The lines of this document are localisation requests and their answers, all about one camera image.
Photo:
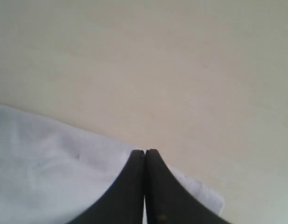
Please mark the white t-shirt red lettering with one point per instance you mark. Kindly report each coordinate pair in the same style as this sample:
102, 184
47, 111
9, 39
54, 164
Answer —
51, 172

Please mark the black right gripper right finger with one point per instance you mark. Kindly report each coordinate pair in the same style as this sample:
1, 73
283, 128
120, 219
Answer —
173, 198

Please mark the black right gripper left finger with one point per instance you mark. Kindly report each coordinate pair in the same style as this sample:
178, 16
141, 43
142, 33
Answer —
123, 202

